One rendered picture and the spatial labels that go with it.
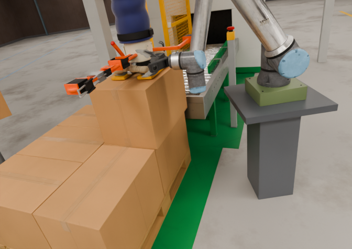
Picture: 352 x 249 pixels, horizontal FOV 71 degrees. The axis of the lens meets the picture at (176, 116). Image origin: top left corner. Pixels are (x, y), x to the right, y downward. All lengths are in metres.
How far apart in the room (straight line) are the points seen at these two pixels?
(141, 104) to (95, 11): 1.83
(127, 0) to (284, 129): 1.20
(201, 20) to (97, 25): 1.92
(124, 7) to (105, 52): 1.62
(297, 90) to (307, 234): 0.87
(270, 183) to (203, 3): 1.24
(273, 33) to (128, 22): 0.80
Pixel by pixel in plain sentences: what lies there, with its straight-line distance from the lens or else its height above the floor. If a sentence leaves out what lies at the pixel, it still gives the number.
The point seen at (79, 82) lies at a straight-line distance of 1.19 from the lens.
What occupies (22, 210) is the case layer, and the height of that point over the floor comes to 0.54.
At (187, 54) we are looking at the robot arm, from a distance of 1.26.
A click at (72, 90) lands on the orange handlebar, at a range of 1.18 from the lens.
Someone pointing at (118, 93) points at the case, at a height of 0.92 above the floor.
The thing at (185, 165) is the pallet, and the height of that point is 0.05.
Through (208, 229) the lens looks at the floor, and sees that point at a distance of 1.78.
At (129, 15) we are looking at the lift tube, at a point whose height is 1.31.
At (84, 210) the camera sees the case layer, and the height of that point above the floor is 0.54.
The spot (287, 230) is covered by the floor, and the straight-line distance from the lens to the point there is 1.82.
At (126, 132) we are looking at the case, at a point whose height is 0.65.
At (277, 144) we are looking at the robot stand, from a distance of 1.70.
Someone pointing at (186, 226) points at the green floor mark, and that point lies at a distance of 1.81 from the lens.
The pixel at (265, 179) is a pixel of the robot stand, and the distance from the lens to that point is 1.85.
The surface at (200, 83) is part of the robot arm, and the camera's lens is 1.28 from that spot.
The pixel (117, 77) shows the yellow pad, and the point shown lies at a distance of 1.63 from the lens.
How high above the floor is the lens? 1.41
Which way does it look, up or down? 27 degrees down
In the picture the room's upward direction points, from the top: 9 degrees counter-clockwise
